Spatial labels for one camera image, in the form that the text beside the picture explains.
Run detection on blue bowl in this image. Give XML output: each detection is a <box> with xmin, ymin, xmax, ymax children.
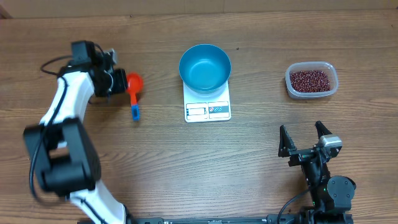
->
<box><xmin>178</xmin><ymin>44</ymin><xmax>232</xmax><ymax>93</ymax></box>

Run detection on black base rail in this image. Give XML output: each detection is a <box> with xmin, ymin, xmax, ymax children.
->
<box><xmin>133</xmin><ymin>214</ymin><xmax>354</xmax><ymax>224</ymax></box>

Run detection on orange scoop blue handle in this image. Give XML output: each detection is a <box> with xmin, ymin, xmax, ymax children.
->
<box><xmin>126</xmin><ymin>72</ymin><xmax>144</xmax><ymax>121</ymax></box>

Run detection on white digital kitchen scale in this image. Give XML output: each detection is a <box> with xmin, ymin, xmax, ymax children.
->
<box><xmin>183</xmin><ymin>82</ymin><xmax>231</xmax><ymax>123</ymax></box>

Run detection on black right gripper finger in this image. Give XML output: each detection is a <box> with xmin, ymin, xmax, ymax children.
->
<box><xmin>315</xmin><ymin>121</ymin><xmax>332</xmax><ymax>138</ymax></box>
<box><xmin>278</xmin><ymin>125</ymin><xmax>296</xmax><ymax>157</ymax></box>

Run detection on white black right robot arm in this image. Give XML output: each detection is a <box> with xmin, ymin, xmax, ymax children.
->
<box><xmin>276</xmin><ymin>121</ymin><xmax>356</xmax><ymax>224</ymax></box>

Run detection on red beans in container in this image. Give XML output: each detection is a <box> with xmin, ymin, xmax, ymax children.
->
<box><xmin>289</xmin><ymin>70</ymin><xmax>331</xmax><ymax>93</ymax></box>

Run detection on clear plastic container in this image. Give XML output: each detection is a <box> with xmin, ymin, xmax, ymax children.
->
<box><xmin>285</xmin><ymin>62</ymin><xmax>339</xmax><ymax>100</ymax></box>

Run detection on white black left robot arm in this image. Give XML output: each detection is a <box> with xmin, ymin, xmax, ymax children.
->
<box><xmin>23</xmin><ymin>40</ymin><xmax>134</xmax><ymax>223</ymax></box>

